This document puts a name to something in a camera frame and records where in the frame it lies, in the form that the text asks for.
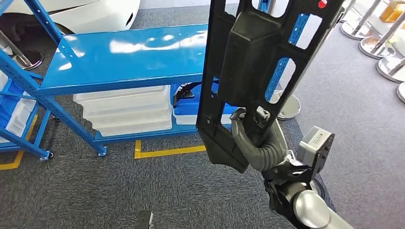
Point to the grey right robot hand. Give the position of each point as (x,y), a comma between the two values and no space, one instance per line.
(237,129)

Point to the black plastic plate frame part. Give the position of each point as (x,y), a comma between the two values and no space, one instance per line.
(253,63)

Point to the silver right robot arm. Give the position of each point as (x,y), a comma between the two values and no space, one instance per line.
(311,210)

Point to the black part in bin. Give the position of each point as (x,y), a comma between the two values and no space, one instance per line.
(185,93)

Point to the blue metal shelf rack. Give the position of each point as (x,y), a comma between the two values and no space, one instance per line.
(126,63)

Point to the small blue shelf rack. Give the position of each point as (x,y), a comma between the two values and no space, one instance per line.
(25,145)

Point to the white tray under blue bin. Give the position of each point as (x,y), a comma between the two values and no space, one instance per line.
(186,119)

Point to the blue plastic bin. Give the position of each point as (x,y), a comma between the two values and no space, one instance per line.
(189,107)

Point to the black robot left foot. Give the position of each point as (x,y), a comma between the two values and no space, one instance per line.
(145,221)

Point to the red barrier belt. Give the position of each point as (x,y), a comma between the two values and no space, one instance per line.
(322,3)

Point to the white car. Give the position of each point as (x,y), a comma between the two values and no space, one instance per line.
(104,15)

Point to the orange cardboard box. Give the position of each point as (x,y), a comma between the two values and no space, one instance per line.
(390,11)

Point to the white divided storage bin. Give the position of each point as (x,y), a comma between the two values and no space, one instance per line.
(2,82)
(20,120)

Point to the blue divided storage bin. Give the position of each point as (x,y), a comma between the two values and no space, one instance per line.
(12,107)

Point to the yellow floor tape marking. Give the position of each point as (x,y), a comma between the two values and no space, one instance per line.
(12,164)

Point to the chrome stanchion post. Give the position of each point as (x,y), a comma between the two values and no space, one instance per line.
(289,109)
(33,61)
(401,93)
(387,74)
(370,50)
(351,33)

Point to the black right camera bracket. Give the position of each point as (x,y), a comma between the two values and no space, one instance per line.
(278,170)

